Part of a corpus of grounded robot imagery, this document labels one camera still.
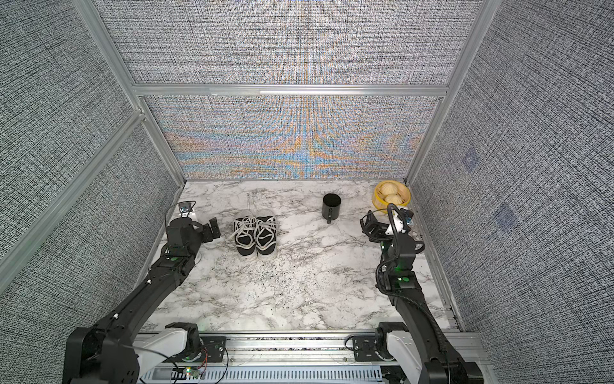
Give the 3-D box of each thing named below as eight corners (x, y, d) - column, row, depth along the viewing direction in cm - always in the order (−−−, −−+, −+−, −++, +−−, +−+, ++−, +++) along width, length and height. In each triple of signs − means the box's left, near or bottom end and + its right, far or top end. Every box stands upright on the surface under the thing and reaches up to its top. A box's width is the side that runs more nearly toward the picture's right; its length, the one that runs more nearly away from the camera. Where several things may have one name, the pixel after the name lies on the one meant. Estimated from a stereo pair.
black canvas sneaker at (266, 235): (258, 263, 94) (255, 253, 88) (259, 218, 108) (256, 208, 102) (278, 261, 95) (276, 251, 89) (276, 217, 108) (274, 206, 102)
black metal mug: (322, 225, 106) (323, 212, 98) (321, 206, 112) (322, 193, 105) (339, 225, 106) (342, 212, 98) (337, 206, 112) (340, 193, 105)
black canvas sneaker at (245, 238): (230, 262, 94) (225, 253, 88) (238, 223, 106) (234, 213, 100) (257, 262, 94) (253, 253, 88) (262, 223, 106) (259, 213, 100)
